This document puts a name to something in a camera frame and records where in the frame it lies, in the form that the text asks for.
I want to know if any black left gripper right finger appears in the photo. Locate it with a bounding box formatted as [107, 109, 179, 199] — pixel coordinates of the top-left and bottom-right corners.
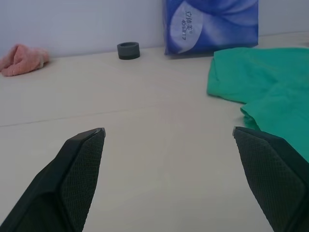
[232, 126, 309, 232]

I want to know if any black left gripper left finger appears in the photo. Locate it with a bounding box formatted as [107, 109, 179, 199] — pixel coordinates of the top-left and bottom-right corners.
[0, 127, 107, 232]

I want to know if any green garment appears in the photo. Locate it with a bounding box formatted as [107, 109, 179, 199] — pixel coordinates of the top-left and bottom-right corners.
[206, 46, 309, 163]

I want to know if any pink towel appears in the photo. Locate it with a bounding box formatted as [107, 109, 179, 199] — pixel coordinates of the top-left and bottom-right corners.
[0, 43, 50, 77]

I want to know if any large blue tissue pack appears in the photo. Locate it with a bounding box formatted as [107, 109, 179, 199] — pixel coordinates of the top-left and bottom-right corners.
[164, 0, 259, 56]

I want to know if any dark grey round ring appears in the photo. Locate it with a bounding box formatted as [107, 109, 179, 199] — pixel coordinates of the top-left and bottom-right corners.
[117, 42, 141, 60]

